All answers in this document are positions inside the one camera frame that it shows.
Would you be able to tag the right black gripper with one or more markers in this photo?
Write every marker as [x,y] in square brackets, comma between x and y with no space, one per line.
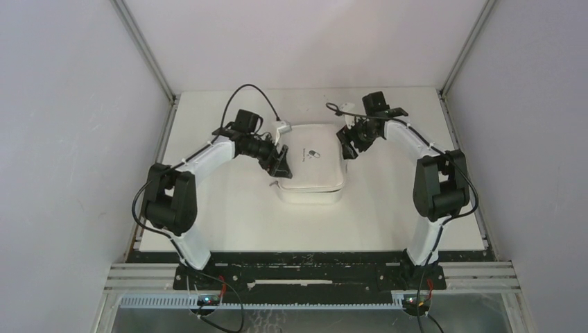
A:
[344,135]

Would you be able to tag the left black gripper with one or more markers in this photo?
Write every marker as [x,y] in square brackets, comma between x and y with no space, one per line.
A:
[276,164]

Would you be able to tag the white medicine kit box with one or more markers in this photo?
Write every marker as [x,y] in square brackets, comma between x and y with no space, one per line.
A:
[315,158]

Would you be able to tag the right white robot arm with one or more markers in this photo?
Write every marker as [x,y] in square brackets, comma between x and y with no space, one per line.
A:
[441,187]

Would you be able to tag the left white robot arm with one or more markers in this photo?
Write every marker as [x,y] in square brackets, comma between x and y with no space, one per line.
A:
[167,203]

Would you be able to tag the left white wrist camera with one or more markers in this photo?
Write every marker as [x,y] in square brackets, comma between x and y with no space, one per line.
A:
[281,128]

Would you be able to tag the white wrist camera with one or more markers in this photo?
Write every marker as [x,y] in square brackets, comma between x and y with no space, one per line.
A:
[281,128]
[347,111]

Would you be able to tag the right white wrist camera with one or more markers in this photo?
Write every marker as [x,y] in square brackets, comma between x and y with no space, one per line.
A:
[347,111]

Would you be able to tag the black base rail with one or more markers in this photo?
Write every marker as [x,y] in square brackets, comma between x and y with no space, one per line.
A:
[310,278]

